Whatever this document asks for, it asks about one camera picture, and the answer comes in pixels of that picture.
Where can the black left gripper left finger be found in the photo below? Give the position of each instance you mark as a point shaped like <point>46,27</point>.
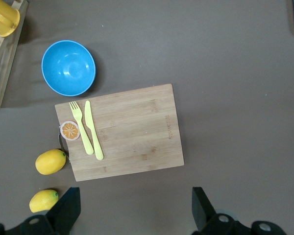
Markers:
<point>63,213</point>

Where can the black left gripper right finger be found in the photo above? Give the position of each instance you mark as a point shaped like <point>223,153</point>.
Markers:
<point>205,215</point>

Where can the yellow lemon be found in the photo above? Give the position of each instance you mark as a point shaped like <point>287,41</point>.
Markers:
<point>42,200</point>
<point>50,162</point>

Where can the orange slice toy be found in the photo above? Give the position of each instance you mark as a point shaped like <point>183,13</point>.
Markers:
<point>69,130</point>

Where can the yellow plastic fork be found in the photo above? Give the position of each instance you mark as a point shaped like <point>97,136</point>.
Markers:
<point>83,132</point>

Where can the yellow plastic knife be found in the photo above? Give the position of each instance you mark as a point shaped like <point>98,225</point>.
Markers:
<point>93,132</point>

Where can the bamboo cutting board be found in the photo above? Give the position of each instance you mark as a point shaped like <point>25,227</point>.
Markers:
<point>137,132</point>

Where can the blue bowl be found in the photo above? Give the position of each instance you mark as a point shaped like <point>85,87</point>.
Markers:
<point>68,67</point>

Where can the wooden cup rack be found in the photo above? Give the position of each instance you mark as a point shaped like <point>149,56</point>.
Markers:
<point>7,68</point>

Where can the yellow cup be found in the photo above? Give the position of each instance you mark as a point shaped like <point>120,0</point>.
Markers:
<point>2,17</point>

